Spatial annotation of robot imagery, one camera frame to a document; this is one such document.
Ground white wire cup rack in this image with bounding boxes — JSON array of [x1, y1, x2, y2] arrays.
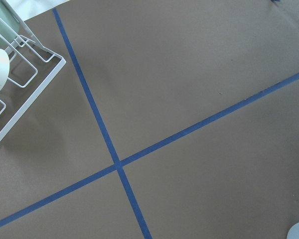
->
[[0, 0, 66, 142]]

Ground green cup in rack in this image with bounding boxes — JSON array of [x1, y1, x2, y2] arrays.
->
[[0, 1, 19, 48]]

